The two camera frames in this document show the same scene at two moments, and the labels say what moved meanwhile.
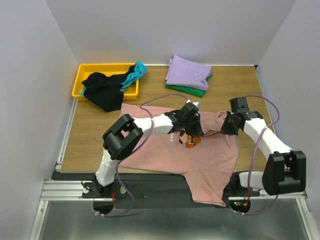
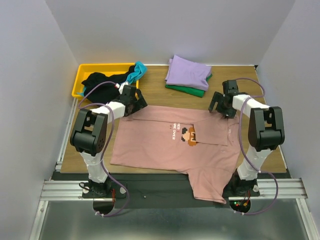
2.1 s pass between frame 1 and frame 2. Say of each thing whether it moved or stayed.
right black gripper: moved
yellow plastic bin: stayed
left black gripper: moved
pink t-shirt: stayed
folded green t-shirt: stayed
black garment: stayed
